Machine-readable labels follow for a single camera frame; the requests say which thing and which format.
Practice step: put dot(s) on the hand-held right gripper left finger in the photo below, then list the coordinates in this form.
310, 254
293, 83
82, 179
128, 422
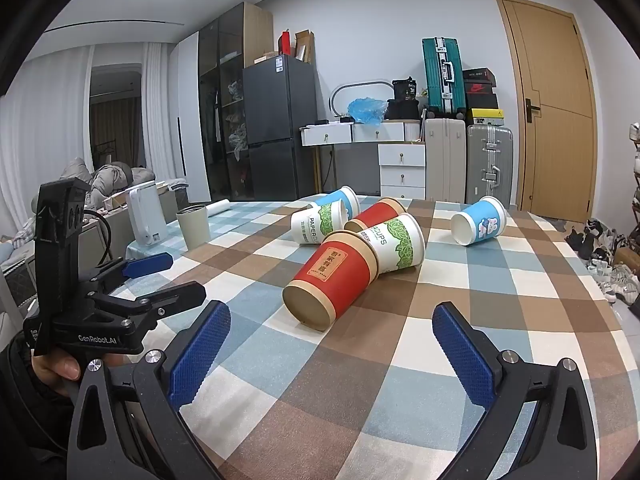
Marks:
200, 355

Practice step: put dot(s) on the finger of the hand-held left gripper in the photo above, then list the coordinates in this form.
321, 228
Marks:
147, 264
175, 296

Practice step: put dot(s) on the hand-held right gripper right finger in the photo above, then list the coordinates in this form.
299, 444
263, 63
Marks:
465, 360

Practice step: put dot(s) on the red paper cup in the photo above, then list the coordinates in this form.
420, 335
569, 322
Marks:
375, 212
330, 270

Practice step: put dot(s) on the person's left forearm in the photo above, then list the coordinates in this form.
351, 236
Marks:
25, 425

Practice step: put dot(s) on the white green-leaf paper cup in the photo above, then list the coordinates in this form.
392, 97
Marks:
317, 225
400, 247

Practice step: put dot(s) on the blue white paper cup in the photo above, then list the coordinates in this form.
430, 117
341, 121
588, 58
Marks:
480, 222
340, 196

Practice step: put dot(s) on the person's left hand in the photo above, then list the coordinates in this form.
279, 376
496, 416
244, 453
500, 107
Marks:
55, 369

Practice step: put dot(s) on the white electric kettle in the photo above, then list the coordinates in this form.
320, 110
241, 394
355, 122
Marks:
145, 217

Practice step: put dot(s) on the grey-green tumbler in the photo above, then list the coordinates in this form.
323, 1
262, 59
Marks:
194, 227

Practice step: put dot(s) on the checkered tablecloth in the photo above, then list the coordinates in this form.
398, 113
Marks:
400, 360

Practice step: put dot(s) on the white paper roll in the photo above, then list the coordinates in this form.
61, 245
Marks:
217, 207

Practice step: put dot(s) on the grey jacket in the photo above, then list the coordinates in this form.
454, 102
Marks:
110, 177

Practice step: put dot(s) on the brown curtain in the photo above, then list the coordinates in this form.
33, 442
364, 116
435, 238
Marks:
115, 130

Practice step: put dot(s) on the white sheer curtain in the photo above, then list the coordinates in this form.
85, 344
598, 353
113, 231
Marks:
45, 125
157, 110

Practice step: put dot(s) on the pile of shoes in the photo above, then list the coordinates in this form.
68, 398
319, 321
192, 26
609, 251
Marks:
607, 260

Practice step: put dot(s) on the dark grey refrigerator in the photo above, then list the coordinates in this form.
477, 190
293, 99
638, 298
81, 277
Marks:
280, 125

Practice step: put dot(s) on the dark glass-door cabinet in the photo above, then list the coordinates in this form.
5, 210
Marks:
225, 85

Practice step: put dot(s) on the silver suitcase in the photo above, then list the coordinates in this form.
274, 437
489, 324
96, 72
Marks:
490, 165

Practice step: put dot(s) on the white dressing table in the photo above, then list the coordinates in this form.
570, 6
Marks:
400, 170

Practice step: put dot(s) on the beige suitcase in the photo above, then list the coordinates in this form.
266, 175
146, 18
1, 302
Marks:
445, 160

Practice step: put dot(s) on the shoe rack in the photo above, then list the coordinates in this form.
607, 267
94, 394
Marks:
635, 185

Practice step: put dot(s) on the yellow black shoe box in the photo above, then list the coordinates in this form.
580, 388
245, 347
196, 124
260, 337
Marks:
485, 113

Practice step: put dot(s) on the oval mirror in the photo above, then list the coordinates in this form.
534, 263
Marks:
340, 91

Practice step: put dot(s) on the wooden door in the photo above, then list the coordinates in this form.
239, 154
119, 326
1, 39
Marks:
550, 110

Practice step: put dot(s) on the black bag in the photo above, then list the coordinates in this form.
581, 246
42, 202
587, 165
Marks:
402, 100

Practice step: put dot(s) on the blue plastic bag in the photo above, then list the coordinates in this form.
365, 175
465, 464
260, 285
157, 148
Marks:
367, 110

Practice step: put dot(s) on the cardboard box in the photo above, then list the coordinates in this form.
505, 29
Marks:
305, 46

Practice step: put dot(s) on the red black shoe box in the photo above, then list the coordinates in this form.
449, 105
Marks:
481, 88

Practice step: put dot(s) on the teal suitcase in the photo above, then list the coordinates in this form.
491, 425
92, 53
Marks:
442, 75

